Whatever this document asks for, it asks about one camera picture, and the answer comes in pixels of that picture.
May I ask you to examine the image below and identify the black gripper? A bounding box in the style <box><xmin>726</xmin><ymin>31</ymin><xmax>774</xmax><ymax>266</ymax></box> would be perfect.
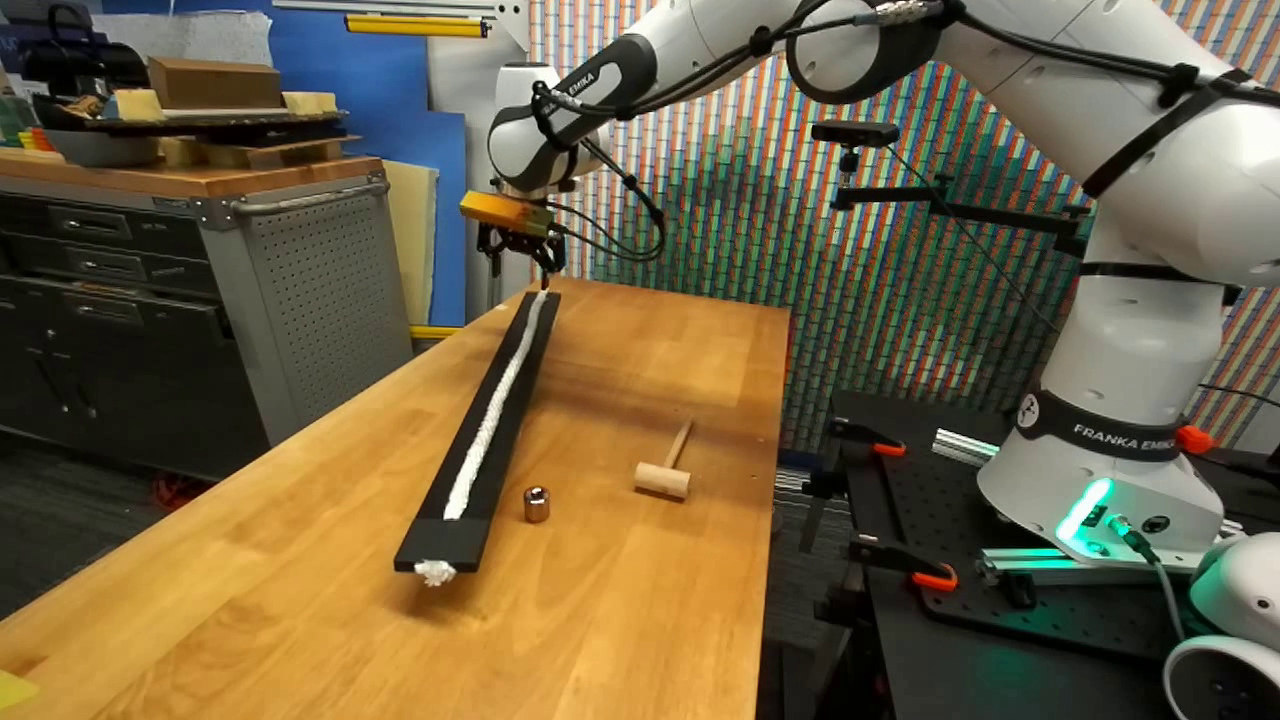
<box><xmin>473</xmin><ymin>221</ymin><xmax>571</xmax><ymax>296</ymax></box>

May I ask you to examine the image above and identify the white rope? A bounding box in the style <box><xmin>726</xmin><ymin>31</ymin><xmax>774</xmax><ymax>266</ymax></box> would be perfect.
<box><xmin>412</xmin><ymin>289</ymin><xmax>552</xmax><ymax>592</ymax></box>

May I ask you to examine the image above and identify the long black board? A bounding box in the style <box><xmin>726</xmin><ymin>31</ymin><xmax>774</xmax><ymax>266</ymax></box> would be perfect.
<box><xmin>391</xmin><ymin>283</ymin><xmax>567</xmax><ymax>578</ymax></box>

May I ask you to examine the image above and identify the small wooden mallet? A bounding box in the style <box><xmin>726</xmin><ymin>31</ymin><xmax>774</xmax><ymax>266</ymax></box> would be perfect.
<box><xmin>630</xmin><ymin>417</ymin><xmax>700</xmax><ymax>504</ymax></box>

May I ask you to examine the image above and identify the grey perforated tool cabinet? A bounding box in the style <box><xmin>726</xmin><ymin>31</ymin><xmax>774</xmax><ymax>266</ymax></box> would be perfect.
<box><xmin>0</xmin><ymin>147</ymin><xmax>420</xmax><ymax>487</ymax></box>

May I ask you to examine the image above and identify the yellow bar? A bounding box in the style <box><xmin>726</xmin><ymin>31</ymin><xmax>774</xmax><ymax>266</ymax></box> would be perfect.
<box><xmin>340</xmin><ymin>8</ymin><xmax>494</xmax><ymax>40</ymax></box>

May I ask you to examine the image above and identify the orange black bar clamp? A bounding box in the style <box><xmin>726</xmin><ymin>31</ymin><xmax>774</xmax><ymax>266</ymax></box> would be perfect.
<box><xmin>1171</xmin><ymin>419</ymin><xmax>1221</xmax><ymax>461</ymax></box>
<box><xmin>819</xmin><ymin>410</ymin><xmax>913</xmax><ymax>464</ymax></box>
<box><xmin>847</xmin><ymin>530</ymin><xmax>965</xmax><ymax>600</ymax></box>

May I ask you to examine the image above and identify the wooden box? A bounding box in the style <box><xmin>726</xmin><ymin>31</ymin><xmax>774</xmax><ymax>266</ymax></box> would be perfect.
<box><xmin>144</xmin><ymin>56</ymin><xmax>293</xmax><ymax>111</ymax></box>

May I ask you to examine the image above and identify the white VR controller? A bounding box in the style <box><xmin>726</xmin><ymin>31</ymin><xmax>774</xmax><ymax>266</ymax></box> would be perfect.
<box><xmin>1160</xmin><ymin>530</ymin><xmax>1280</xmax><ymax>720</ymax></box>

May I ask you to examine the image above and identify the yellow wrist camera box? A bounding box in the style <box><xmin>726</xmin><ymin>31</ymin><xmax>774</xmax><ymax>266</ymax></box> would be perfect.
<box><xmin>457</xmin><ymin>187</ymin><xmax>557</xmax><ymax>241</ymax></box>

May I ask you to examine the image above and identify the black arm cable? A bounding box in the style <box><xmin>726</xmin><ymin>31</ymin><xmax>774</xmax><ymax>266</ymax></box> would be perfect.
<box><xmin>537</xmin><ymin>133</ymin><xmax>674</xmax><ymax>266</ymax></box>

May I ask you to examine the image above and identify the blue wall panel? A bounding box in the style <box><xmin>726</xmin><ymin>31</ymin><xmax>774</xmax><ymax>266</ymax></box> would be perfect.
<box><xmin>264</xmin><ymin>0</ymin><xmax>473</xmax><ymax>331</ymax></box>

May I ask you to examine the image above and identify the black camera stand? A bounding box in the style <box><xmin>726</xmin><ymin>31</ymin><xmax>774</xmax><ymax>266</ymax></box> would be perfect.
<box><xmin>808</xmin><ymin>114</ymin><xmax>1093</xmax><ymax>258</ymax></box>

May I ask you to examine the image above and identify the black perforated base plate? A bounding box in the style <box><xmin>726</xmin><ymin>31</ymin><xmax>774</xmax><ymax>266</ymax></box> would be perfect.
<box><xmin>824</xmin><ymin>389</ymin><xmax>1280</xmax><ymax>632</ymax></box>

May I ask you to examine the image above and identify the green cable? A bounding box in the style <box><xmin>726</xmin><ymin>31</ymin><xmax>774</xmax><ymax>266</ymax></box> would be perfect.
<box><xmin>1106</xmin><ymin>510</ymin><xmax>1194</xmax><ymax>646</ymax></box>

